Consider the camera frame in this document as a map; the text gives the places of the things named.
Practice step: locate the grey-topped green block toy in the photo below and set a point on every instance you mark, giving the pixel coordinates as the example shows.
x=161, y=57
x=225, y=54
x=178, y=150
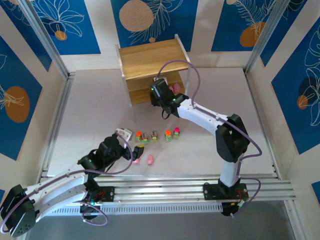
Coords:
x=145, y=138
x=154, y=136

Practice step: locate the orange-capped green block toy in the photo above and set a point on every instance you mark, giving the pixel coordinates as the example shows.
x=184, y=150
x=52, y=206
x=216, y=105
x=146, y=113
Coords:
x=168, y=135
x=138, y=136

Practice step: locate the magenta-capped green block toy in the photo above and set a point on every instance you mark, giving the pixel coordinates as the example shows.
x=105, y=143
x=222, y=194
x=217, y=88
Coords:
x=177, y=133

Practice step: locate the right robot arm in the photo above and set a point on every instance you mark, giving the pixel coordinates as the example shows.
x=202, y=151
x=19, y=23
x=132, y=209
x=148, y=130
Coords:
x=200, y=115

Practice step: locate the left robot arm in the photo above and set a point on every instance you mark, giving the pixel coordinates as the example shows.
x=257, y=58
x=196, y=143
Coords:
x=57, y=190

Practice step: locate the wooden two-tier shelf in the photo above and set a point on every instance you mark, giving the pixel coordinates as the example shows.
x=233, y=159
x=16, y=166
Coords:
x=150, y=57

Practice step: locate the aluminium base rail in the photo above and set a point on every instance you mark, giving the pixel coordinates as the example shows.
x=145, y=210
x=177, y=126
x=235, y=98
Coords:
x=162, y=186

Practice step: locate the aluminium side rail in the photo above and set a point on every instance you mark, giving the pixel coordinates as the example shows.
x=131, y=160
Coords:
x=253, y=95
x=57, y=120

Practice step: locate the aluminium frame post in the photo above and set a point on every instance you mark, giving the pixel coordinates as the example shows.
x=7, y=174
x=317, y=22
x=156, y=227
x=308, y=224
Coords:
x=267, y=37
x=46, y=37

